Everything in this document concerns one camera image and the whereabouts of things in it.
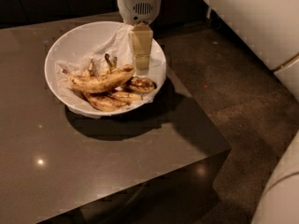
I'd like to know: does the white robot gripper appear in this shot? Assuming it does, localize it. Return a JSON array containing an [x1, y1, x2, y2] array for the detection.
[[117, 0, 162, 75]]

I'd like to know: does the spotted yellow banana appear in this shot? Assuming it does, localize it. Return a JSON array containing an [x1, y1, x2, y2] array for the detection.
[[63, 64, 135, 93]]

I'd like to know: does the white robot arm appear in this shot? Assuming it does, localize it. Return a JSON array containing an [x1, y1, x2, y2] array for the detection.
[[129, 0, 299, 224]]

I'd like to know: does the short dark spotted banana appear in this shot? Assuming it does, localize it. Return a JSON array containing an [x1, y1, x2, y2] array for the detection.
[[121, 77, 157, 93]]

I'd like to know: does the middle spotted banana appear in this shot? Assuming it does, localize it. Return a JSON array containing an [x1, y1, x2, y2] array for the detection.
[[107, 90, 143, 105]]

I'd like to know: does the white round bowl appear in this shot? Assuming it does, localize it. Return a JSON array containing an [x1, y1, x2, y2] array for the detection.
[[43, 21, 167, 118]]

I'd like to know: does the lower front brown banana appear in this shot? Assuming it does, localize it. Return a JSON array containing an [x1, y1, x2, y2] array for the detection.
[[83, 92, 126, 112]]

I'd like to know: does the white paper liner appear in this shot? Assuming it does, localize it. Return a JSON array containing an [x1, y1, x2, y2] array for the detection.
[[54, 23, 167, 119]]

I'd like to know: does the dark grey table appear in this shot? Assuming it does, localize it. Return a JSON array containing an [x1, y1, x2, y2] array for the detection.
[[0, 19, 230, 224]]

